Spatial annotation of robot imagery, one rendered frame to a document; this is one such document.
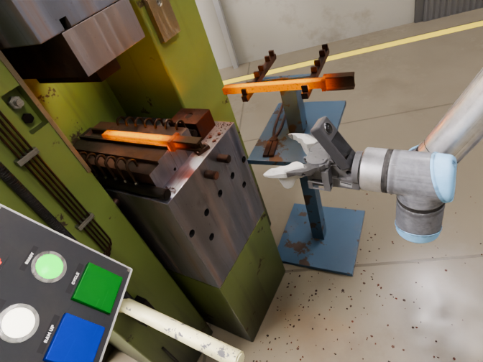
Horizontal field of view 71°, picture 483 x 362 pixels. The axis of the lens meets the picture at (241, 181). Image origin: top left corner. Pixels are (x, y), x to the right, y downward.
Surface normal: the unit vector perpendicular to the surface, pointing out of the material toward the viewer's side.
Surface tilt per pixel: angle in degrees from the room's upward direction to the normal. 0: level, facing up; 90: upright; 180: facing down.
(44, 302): 60
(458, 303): 0
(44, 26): 90
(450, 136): 76
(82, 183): 90
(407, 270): 0
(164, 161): 90
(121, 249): 90
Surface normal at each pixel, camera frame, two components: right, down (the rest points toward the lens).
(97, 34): 0.85, 0.14
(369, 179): -0.51, 0.46
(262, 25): -0.08, 0.68
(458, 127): -0.81, 0.38
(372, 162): -0.47, -0.27
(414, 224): -0.54, 0.66
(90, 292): 0.70, -0.50
